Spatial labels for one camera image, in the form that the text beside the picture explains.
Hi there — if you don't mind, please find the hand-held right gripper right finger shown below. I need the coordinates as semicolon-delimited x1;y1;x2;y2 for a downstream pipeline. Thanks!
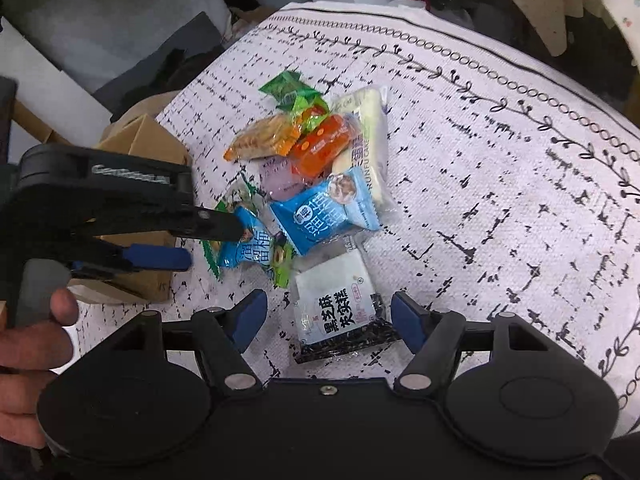
390;291;551;393

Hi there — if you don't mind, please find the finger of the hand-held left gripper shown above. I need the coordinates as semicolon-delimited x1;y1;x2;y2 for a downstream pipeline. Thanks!
71;243;194;281
174;205;247;242

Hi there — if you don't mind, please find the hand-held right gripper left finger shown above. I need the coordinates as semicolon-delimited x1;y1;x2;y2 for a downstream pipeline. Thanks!
107;289;269;393

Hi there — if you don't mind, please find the green and white biscuit packet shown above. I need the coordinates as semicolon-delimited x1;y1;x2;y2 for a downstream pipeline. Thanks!
200;172;297;289

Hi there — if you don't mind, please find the blue packet with green edge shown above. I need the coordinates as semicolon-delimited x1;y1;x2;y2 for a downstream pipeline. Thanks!
217;206;283;272

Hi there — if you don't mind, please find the cardboard box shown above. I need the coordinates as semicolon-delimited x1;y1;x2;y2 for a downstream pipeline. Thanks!
67;114;194;304

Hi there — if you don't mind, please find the purple snack packet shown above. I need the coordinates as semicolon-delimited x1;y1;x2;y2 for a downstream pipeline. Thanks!
260;157;312;202

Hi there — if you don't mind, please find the black and white sesame packet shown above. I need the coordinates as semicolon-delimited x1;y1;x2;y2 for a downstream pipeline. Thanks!
292;247;404;365

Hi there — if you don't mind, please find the clear cracker packet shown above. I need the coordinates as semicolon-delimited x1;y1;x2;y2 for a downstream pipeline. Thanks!
223;112;304;163

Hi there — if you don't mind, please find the blue packet with nut picture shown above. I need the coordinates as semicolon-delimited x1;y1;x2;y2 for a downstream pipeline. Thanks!
270;167;382;256

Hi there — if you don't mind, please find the orange snack packet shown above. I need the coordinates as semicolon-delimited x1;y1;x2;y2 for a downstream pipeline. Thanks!
290;114;362;184

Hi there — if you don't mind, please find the long white cake packet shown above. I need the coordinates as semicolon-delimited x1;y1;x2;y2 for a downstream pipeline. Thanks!
330;86;403;226

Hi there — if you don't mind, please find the person's left hand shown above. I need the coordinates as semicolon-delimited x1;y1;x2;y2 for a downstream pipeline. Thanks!
0;287;81;448

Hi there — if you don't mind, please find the white foam board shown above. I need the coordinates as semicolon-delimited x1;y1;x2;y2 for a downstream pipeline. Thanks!
0;17;114;133

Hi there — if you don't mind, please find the light green snack packet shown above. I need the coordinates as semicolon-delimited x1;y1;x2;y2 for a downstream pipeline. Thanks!
277;91;331;134

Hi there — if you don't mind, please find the dark green snack packet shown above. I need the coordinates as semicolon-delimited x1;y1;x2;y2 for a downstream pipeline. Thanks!
258;71;306;107

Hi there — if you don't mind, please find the white black-patterned tablecloth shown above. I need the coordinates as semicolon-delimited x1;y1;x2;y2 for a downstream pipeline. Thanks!
65;2;640;441

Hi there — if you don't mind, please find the grey board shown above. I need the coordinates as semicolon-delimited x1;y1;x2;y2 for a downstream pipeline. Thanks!
92;10;226;111

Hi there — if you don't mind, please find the brown open carton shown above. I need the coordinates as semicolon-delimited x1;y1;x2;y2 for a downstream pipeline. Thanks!
230;5;279;36

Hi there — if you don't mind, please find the cream dotted cloth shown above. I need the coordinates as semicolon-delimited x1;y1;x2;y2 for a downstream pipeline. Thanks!
500;0;640;68

